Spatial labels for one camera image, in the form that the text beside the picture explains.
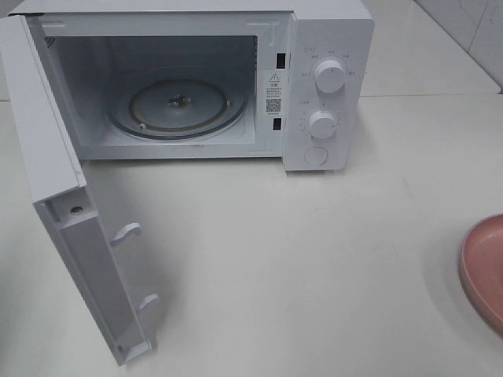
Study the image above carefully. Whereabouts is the white microwave oven body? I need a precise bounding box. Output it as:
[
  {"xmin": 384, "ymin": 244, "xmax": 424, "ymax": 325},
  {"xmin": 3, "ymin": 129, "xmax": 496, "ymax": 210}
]
[{"xmin": 1, "ymin": 1, "xmax": 374, "ymax": 171}]

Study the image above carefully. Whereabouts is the white microwave door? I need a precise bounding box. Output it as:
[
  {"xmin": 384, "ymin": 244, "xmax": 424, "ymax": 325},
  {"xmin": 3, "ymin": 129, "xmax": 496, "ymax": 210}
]
[{"xmin": 1, "ymin": 15, "xmax": 152, "ymax": 365}]

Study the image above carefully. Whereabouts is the white dial knob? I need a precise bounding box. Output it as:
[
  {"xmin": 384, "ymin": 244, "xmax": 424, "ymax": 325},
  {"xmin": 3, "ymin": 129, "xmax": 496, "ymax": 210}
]
[
  {"xmin": 314, "ymin": 57, "xmax": 347, "ymax": 93},
  {"xmin": 308, "ymin": 111, "xmax": 338, "ymax": 140}
]

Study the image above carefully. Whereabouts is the pink round plate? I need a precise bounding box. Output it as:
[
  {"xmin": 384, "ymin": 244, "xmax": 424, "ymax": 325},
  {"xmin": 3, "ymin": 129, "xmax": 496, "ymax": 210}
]
[{"xmin": 459, "ymin": 214, "xmax": 502, "ymax": 335}]

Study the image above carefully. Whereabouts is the round white door button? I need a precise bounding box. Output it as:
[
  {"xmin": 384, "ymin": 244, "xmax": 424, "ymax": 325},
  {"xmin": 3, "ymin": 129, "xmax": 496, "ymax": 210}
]
[{"xmin": 304, "ymin": 146, "xmax": 328, "ymax": 166}]

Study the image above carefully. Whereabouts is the glass microwave turntable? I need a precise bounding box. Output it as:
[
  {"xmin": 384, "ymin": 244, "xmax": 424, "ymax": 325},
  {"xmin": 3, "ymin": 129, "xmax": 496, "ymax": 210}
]
[{"xmin": 106, "ymin": 65, "xmax": 254, "ymax": 141}]

